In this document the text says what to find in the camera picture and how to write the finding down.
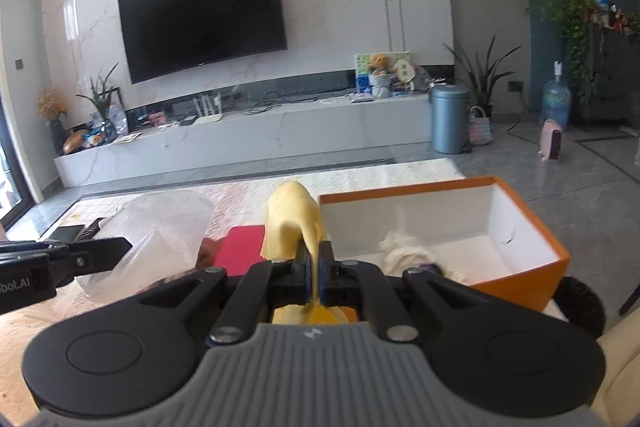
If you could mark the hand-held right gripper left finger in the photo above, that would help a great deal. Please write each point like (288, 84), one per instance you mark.
(301, 269)

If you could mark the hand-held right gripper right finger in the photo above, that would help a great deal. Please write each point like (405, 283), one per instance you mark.
(326, 269)

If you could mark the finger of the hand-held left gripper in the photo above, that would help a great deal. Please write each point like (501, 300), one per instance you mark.
(95, 252)

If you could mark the yellow cloth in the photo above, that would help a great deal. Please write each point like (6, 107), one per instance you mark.
(290, 217)

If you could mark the clear white plastic bag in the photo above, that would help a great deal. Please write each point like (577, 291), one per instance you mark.
(160, 227)

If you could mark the white paper towel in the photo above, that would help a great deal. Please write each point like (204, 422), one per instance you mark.
(405, 252)

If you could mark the brown cloth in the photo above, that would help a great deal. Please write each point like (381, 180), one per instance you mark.
(206, 252)

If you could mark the orange cardboard box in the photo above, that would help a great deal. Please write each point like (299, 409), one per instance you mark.
(510, 287)

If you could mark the black remote control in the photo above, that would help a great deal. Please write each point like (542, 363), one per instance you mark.
(91, 229)

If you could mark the red lid clear box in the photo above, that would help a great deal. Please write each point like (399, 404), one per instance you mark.
(242, 247)

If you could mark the pink lace tablecloth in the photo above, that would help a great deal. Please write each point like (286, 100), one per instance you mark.
(240, 192)

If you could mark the golden ornament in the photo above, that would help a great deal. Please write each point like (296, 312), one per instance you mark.
(76, 142)

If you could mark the black framed glass door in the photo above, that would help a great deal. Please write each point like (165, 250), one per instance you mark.
(22, 167)

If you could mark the snack packets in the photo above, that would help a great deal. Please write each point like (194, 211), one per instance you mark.
(95, 139)

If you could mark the loose papers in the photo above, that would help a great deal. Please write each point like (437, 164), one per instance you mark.
(127, 137)

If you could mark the white marble television console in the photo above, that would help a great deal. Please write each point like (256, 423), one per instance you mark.
(250, 142)

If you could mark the pink card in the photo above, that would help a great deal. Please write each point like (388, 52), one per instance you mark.
(157, 118)

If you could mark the green plant in glass vase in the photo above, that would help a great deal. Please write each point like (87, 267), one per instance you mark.
(102, 102)

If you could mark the vase with yellow flowers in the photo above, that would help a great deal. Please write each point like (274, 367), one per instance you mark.
(51, 107)

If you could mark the black set-top box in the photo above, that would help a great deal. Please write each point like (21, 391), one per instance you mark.
(188, 121)

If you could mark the white tablet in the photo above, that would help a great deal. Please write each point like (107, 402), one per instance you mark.
(362, 97)

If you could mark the white router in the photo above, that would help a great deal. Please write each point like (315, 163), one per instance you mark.
(207, 117)

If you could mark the blue-grey metal trash can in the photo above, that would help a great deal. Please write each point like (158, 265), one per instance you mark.
(450, 119)

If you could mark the green picture panel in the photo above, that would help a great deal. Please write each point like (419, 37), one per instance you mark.
(363, 77)

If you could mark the woven basket bag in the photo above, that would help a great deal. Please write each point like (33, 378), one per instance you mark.
(480, 129)

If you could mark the brown teddy bear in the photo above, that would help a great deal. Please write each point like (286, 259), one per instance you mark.
(380, 64)

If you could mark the round paper fan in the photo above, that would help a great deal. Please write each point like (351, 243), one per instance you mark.
(403, 71)

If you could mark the potted snake plant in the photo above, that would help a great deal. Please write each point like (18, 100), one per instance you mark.
(482, 77)

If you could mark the pink space heater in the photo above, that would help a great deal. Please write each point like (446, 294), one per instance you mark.
(550, 142)

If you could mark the black round basket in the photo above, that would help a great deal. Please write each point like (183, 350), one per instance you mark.
(582, 302)

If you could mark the blue water jug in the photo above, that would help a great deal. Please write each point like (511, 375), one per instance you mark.
(556, 102)

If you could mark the cream sofa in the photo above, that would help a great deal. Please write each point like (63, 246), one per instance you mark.
(622, 372)

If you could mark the trailing pothos plant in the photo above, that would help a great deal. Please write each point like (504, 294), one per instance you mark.
(575, 37)

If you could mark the dark grey cabinet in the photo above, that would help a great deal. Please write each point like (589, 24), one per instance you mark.
(615, 77)

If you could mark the blue white canister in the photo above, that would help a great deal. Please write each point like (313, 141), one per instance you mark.
(600, 4)

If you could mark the small plant with red flowers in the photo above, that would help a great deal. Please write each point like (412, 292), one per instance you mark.
(624, 21)

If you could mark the black picture frame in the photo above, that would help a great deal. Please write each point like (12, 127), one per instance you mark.
(116, 112)

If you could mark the black wall television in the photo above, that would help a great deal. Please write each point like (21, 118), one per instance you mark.
(205, 17)

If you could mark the wall power socket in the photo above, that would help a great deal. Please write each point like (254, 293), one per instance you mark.
(515, 86)

